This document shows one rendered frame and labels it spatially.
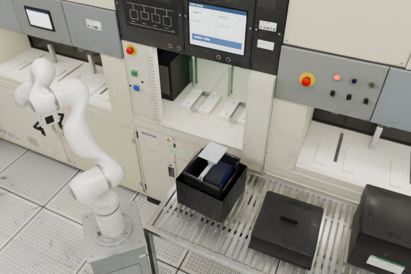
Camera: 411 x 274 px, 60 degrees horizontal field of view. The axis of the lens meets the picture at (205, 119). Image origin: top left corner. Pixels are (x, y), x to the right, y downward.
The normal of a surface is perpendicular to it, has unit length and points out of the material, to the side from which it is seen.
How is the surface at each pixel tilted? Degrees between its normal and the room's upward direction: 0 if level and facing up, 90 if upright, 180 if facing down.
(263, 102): 90
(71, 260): 0
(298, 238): 0
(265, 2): 90
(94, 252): 0
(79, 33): 90
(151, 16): 90
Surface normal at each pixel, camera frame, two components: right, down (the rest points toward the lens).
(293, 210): 0.00, -0.77
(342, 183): -0.42, 0.58
